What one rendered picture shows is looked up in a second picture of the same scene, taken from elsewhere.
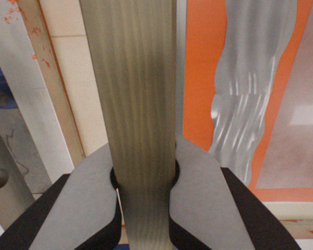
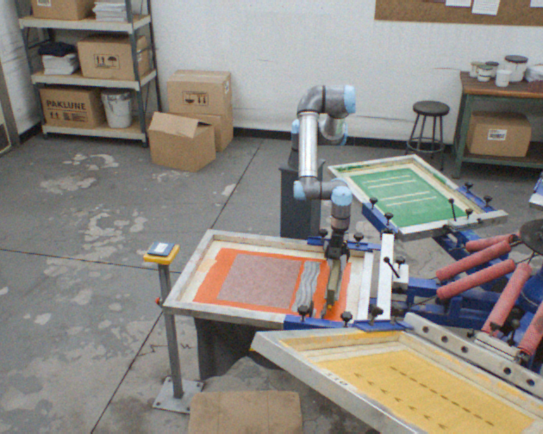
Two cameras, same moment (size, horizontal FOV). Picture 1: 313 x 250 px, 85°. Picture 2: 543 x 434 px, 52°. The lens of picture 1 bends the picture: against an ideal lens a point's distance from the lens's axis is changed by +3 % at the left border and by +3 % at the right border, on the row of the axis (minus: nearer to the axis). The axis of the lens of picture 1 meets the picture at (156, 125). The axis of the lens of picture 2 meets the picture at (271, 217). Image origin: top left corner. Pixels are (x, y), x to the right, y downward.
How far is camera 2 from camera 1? 2.20 m
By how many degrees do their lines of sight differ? 34
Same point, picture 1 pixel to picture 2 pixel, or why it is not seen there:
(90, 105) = (354, 289)
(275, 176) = (295, 263)
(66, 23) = (353, 304)
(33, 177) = not seen: hidden behind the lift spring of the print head
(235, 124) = (310, 278)
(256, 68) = (305, 288)
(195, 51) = (321, 294)
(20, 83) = (366, 290)
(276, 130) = (296, 275)
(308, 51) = (290, 289)
